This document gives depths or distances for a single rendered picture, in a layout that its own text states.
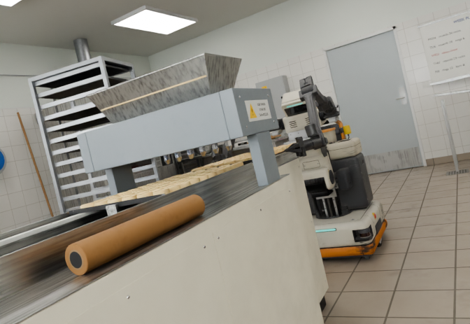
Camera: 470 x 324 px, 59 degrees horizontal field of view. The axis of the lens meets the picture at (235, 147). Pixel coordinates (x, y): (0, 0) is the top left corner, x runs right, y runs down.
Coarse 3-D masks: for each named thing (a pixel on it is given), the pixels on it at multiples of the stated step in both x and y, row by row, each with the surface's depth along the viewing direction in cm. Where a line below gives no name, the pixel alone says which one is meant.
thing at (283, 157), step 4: (284, 152) 215; (288, 152) 221; (276, 156) 205; (280, 156) 210; (284, 156) 214; (288, 156) 219; (292, 156) 225; (296, 156) 230; (276, 160) 204; (280, 160) 209; (284, 160) 213; (288, 160) 218; (252, 164) 179; (280, 164) 208
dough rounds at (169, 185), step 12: (216, 168) 166; (228, 168) 156; (168, 180) 163; (180, 180) 145; (192, 180) 135; (132, 192) 140; (144, 192) 127; (156, 192) 120; (168, 192) 121; (84, 204) 137; (96, 204) 132
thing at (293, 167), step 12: (288, 168) 213; (300, 168) 229; (300, 180) 225; (300, 192) 221; (300, 204) 218; (300, 216) 214; (312, 228) 227; (312, 240) 223; (312, 252) 219; (312, 264) 216; (324, 276) 228; (324, 288) 225; (324, 300) 229
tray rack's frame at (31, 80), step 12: (96, 60) 295; (108, 60) 304; (48, 72) 305; (60, 72) 303; (36, 96) 311; (36, 108) 310; (48, 144) 312; (48, 156) 311; (72, 168) 336; (60, 192) 313; (60, 204) 312
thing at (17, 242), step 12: (132, 204) 151; (72, 216) 129; (84, 216) 131; (96, 216) 136; (36, 228) 118; (48, 228) 120; (60, 228) 123; (72, 228) 127; (0, 240) 110; (12, 240) 109; (24, 240) 113; (36, 240) 116; (0, 252) 106
